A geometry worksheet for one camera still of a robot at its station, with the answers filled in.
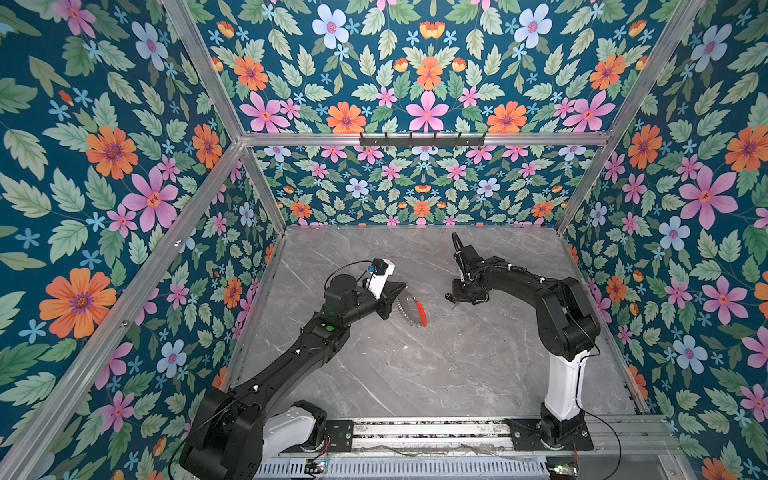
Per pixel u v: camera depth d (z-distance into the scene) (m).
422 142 0.93
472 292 0.85
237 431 0.39
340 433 0.74
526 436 0.73
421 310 0.82
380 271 0.65
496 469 0.77
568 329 0.54
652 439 0.74
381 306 0.69
